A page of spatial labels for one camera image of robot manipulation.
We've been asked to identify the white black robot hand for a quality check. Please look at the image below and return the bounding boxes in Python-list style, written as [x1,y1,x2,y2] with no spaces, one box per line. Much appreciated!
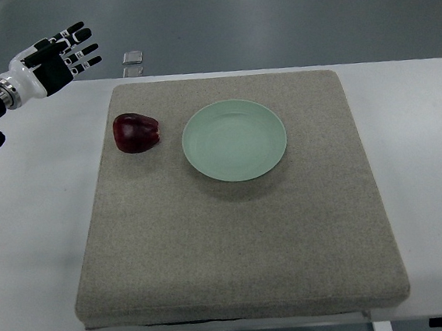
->
[1,22,102,106]

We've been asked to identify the red apple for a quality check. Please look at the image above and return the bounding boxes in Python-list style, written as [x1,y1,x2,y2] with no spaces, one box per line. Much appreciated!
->
[112,113,161,154]

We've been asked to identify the light green plate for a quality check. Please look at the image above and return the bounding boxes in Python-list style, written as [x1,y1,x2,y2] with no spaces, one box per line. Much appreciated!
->
[181,99,288,182]

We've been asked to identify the clear floor marker lower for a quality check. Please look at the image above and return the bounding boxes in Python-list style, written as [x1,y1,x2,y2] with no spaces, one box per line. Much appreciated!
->
[122,65,143,78]

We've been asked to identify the clear floor marker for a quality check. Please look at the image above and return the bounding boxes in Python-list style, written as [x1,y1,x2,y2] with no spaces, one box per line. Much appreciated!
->
[122,65,143,78]
[122,50,143,65]

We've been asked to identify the clear floor marker upper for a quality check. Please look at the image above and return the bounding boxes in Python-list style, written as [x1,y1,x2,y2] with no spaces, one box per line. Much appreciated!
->
[122,50,143,65]

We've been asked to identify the beige fabric mat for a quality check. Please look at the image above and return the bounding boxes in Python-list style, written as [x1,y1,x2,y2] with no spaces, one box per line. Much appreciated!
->
[75,69,410,329]

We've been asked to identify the white table leg right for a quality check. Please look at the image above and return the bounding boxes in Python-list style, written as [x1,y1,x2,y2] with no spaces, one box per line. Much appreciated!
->
[373,321,394,331]

